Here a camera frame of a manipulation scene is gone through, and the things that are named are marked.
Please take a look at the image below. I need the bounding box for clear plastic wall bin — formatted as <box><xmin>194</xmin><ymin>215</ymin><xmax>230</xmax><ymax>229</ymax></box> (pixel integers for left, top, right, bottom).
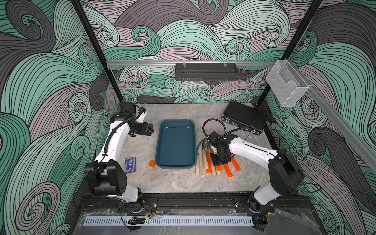
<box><xmin>266</xmin><ymin>59</ymin><xmax>309</xmax><ymax>107</ymax></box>

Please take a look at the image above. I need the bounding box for orange handle sickle long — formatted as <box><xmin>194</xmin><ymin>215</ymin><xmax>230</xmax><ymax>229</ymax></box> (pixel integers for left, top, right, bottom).
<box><xmin>223</xmin><ymin>164</ymin><xmax>233</xmax><ymax>178</ymax></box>

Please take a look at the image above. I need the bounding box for black perforated wall shelf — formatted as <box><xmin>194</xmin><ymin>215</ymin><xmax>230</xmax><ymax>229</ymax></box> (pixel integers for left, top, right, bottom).
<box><xmin>175</xmin><ymin>62</ymin><xmax>239</xmax><ymax>83</ymax></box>

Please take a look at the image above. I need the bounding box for teal plastic storage tray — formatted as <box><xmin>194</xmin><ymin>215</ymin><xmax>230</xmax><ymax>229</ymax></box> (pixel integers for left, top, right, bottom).
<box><xmin>155</xmin><ymin>119</ymin><xmax>196</xmax><ymax>169</ymax></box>

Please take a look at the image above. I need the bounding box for small orange block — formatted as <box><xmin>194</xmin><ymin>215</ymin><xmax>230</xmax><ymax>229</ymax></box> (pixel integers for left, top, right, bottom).
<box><xmin>149</xmin><ymin>161</ymin><xmax>156</xmax><ymax>168</ymax></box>

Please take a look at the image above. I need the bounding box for black case with latches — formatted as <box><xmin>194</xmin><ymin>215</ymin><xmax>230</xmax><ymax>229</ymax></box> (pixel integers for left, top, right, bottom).
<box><xmin>221</xmin><ymin>101</ymin><xmax>266</xmax><ymax>135</ymax></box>

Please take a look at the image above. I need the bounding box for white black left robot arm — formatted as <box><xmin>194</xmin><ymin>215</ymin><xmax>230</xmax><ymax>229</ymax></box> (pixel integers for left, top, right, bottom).
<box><xmin>84</xmin><ymin>103</ymin><xmax>154</xmax><ymax>206</ymax></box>

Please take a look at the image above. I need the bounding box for white slotted cable duct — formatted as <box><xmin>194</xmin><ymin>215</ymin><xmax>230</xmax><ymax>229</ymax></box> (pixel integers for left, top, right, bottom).
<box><xmin>82</xmin><ymin>215</ymin><xmax>254</xmax><ymax>227</ymax></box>

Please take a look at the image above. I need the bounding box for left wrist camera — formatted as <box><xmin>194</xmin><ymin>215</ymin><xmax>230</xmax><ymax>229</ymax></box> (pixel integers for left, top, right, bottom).
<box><xmin>136</xmin><ymin>107</ymin><xmax>147</xmax><ymax>123</ymax></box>

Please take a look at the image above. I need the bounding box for blue card pack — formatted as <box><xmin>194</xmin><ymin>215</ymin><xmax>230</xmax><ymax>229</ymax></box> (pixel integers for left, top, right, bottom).
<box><xmin>124</xmin><ymin>157</ymin><xmax>136</xmax><ymax>174</ymax></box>

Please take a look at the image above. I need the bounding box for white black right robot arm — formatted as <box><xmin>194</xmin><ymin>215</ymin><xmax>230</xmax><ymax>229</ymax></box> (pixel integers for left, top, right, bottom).
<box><xmin>202</xmin><ymin>118</ymin><xmax>305</xmax><ymax>212</ymax></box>

